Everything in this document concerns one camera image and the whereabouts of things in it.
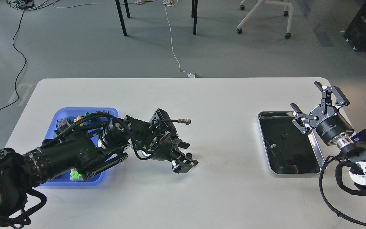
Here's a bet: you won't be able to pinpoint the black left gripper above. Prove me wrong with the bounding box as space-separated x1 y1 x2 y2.
139 136 199 173

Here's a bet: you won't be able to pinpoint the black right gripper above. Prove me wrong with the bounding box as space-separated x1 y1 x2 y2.
290 81 354 145

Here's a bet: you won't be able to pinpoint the small black gear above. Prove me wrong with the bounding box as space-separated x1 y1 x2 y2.
186 152 193 159

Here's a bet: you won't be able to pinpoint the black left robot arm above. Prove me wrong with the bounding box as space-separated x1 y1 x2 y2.
0 109 199 229

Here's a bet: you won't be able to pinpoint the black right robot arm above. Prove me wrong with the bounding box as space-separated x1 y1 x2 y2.
291 81 366 197

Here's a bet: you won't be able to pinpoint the silver green indicator part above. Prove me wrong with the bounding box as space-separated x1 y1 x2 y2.
69 169 84 182

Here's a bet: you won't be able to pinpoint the silver metal tray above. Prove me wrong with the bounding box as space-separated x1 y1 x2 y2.
258 111 324 177

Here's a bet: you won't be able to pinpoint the yellow push button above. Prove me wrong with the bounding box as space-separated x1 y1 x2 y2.
74 116 83 126

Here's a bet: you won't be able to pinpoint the blue plastic tray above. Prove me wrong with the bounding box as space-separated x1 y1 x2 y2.
37 107 126 187

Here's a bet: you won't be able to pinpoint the black blue contact block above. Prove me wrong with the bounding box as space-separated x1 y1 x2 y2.
56 118 73 132

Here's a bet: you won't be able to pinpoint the white wheeled chair base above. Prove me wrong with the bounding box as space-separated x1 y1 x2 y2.
236 0 295 39

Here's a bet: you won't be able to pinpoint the black table legs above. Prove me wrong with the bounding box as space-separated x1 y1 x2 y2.
115 0 199 36

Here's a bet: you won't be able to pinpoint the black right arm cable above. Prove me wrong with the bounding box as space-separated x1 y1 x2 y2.
318 155 366 229

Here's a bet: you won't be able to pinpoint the white floor cable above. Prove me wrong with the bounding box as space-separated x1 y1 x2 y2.
53 0 196 78

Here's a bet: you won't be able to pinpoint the black floor cable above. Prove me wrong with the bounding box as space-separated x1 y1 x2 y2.
0 0 53 150

